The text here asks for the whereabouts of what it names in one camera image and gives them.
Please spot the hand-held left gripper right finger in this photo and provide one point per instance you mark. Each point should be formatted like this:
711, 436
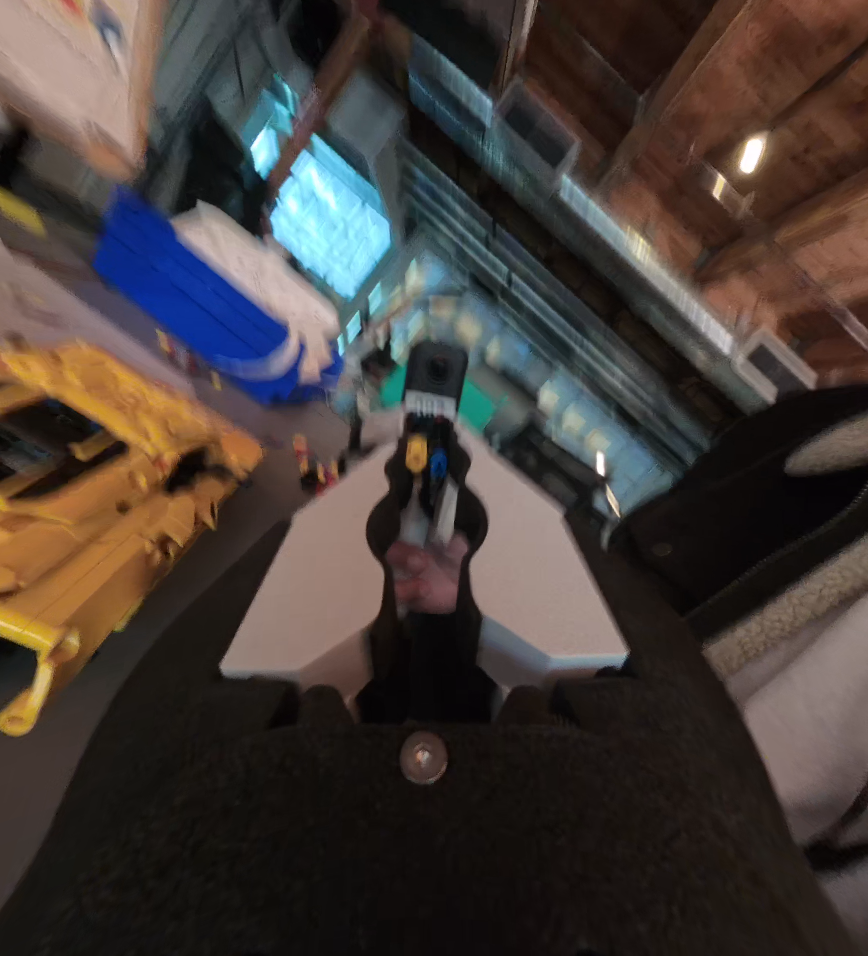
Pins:
546, 597

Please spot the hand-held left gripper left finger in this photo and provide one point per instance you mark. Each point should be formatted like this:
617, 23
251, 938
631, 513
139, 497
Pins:
314, 597

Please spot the small yellow black brick assembly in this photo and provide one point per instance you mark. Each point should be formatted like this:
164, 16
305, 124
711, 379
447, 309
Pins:
419, 454

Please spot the person's right forearm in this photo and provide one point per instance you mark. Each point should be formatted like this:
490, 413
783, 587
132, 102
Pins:
434, 657

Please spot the grey desk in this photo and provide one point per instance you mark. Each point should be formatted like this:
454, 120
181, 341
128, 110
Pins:
165, 635

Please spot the person's right hand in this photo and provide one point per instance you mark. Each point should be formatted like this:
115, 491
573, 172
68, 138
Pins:
430, 575

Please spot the scattered small brick pins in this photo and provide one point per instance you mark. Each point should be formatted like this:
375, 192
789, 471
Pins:
314, 463

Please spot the white tape strip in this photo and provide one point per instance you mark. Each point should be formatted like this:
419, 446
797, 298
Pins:
269, 358

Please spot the patterned white paper bag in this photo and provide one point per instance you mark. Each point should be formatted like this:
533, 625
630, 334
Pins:
269, 284

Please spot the yellow brick toy car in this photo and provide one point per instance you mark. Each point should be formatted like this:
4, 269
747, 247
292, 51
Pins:
68, 508

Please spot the blue storage bin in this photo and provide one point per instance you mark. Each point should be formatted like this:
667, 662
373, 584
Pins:
180, 299

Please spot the person's torso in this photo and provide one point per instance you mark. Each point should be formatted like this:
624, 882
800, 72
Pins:
815, 635

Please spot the wooden board document stand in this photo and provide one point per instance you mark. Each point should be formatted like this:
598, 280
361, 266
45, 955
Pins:
105, 134

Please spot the printed instruction sheet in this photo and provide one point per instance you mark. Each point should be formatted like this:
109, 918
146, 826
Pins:
30, 52

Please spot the silver ventilation duct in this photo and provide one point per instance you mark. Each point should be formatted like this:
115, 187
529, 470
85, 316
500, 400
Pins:
628, 246

